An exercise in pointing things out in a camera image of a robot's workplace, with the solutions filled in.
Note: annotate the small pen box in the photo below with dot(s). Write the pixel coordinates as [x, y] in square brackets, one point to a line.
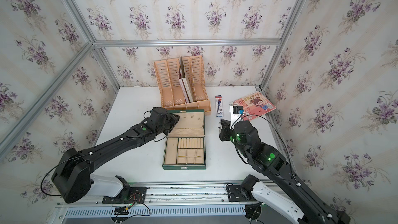
[219, 106]

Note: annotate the pink cartoon spiral notebook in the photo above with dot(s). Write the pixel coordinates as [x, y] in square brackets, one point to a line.
[255, 104]

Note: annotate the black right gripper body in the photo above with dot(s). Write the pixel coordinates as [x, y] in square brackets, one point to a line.
[227, 134]

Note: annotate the green jewelry box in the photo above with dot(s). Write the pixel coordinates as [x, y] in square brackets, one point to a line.
[185, 145]

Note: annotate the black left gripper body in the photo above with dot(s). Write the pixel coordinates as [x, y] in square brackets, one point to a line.
[170, 124]

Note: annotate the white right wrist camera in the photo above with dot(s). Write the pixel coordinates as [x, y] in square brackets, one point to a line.
[236, 113]

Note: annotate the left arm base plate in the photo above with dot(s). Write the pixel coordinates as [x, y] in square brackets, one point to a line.
[127, 196]

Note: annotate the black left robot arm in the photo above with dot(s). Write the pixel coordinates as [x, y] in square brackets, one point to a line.
[74, 176]

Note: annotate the books in file organizer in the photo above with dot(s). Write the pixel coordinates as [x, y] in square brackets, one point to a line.
[184, 83]

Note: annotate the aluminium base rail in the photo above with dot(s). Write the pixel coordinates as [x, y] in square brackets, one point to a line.
[173, 193]

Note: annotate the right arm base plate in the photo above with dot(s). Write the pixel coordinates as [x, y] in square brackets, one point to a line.
[240, 193]

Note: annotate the peach plastic file organizer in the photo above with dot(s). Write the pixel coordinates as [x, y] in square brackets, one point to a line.
[172, 98]

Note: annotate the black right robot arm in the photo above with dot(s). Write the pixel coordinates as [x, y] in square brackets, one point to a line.
[300, 205]

